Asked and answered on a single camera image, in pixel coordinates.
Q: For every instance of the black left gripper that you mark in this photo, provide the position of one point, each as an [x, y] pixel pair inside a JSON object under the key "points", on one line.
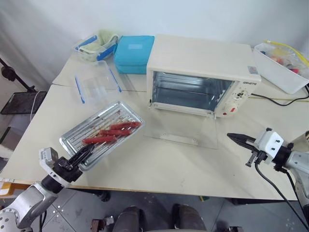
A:
{"points": [[70, 170]]}

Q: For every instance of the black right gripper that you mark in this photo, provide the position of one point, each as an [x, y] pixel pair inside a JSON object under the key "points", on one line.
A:
{"points": [[256, 155]]}

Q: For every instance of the silver metal baking tray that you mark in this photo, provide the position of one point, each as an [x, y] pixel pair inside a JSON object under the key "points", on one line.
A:
{"points": [[79, 135]]}

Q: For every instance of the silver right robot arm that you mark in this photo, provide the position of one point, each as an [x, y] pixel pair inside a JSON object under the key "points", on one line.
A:
{"points": [[297, 164]]}

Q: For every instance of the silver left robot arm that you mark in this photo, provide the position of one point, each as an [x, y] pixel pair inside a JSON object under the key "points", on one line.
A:
{"points": [[26, 205]]}

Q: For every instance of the red sausage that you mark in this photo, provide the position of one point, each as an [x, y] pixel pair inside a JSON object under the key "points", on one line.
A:
{"points": [[125, 125], [116, 132], [99, 139]]}

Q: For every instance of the glass toaster oven door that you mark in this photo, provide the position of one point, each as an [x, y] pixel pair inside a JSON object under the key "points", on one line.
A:
{"points": [[181, 130]]}

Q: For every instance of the white toaster oven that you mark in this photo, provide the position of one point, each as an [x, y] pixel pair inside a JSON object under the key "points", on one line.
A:
{"points": [[198, 58]]}

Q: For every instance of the black table caster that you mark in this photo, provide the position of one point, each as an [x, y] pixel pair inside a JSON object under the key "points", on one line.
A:
{"points": [[104, 196]]}

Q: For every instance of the clear lid with blue clips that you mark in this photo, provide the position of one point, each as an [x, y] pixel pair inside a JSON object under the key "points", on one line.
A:
{"points": [[96, 79]]}

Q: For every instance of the white plastic bin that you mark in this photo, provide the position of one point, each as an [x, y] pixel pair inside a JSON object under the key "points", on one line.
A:
{"points": [[277, 72]]}

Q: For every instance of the dark rounded shape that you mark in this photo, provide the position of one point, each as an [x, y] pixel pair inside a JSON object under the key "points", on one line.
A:
{"points": [[129, 220], [189, 218]]}

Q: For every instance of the black stand with mesh shelf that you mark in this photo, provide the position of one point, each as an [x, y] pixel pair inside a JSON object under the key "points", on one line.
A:
{"points": [[21, 102]]}

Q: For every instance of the yellow cardboard box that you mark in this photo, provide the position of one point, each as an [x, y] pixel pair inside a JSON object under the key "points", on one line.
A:
{"points": [[6, 187]]}

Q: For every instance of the clear bag with yellow zip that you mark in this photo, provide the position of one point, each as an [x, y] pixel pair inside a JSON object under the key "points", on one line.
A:
{"points": [[289, 56]]}

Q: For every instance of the clear container with blue clips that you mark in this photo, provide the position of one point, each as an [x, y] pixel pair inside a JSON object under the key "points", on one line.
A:
{"points": [[96, 48]]}

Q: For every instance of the blue fabric pouch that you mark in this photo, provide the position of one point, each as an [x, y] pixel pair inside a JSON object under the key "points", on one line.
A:
{"points": [[134, 53]]}

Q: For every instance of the pale green cloth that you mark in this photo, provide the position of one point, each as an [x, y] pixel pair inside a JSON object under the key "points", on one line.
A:
{"points": [[106, 36]]}

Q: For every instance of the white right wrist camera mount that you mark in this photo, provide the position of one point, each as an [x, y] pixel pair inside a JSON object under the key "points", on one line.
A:
{"points": [[271, 142]]}

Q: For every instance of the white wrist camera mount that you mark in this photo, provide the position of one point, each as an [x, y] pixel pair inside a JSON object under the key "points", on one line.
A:
{"points": [[48, 158], [271, 142]]}

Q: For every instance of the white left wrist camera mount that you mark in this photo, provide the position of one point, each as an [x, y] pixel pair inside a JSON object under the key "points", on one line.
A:
{"points": [[48, 158]]}

